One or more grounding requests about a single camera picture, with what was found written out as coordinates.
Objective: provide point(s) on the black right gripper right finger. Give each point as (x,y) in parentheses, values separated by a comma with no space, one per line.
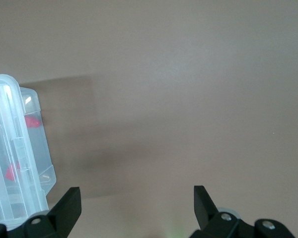
(206,213)

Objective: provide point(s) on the clear plastic storage box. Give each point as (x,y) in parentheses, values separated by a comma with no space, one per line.
(43,153)

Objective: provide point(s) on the red block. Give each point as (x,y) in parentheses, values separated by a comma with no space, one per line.
(10,174)
(32,122)

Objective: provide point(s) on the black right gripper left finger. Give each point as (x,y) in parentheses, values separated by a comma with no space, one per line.
(64,210)

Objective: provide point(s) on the brown table cover sheet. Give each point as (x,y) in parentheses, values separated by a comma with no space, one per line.
(176,99)

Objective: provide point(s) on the clear ribbed plastic lid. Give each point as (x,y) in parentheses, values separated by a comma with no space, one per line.
(5,129)

